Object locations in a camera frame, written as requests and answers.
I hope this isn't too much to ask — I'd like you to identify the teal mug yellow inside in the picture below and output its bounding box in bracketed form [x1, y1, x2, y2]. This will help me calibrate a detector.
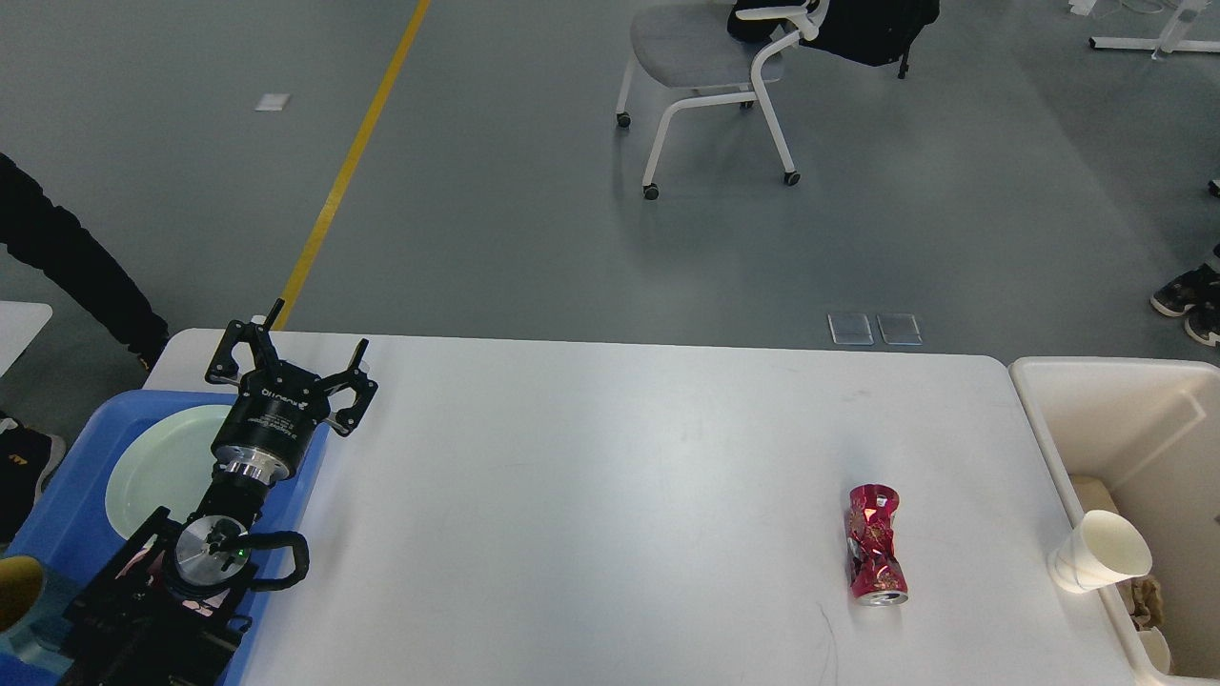
[1, 555, 81, 676]

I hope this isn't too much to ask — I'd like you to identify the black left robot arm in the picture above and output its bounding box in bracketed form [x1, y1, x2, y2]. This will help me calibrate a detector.
[60, 300, 377, 685]

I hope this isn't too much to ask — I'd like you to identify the red small packet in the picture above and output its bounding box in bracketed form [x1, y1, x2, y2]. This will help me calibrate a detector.
[845, 485, 909, 607]

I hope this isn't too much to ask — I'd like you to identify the white grey office chair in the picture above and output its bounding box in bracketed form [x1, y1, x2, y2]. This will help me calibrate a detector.
[615, 1, 830, 200]

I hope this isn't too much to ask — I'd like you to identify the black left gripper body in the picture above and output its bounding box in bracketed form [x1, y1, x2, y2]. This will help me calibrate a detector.
[211, 365, 329, 482]

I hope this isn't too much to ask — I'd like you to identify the white stand base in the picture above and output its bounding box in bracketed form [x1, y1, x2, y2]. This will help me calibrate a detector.
[1088, 0, 1220, 60]

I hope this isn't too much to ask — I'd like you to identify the white paper cup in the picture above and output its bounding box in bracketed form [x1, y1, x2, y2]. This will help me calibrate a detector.
[1046, 511, 1153, 594]
[1137, 627, 1172, 675]

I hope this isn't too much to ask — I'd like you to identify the person dark clothing left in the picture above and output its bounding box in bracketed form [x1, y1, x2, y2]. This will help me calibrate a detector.
[1, 155, 170, 547]

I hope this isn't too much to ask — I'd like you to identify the napkin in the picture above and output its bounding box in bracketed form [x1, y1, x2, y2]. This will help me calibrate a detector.
[1125, 575, 1165, 631]

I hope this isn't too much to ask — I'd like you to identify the person black sneakers right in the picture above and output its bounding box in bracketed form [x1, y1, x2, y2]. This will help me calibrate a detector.
[1148, 243, 1219, 348]

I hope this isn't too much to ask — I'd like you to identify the black backpack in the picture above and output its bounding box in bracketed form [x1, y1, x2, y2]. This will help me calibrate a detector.
[727, 1, 939, 79]

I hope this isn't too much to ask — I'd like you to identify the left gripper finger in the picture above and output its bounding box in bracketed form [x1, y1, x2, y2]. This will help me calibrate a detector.
[206, 299, 287, 392]
[315, 338, 378, 437]

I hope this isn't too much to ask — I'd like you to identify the beige plastic bin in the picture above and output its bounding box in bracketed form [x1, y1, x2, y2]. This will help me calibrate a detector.
[1009, 356, 1219, 685]

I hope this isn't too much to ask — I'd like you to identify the light green plate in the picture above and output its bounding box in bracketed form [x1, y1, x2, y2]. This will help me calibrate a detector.
[105, 404, 231, 540]

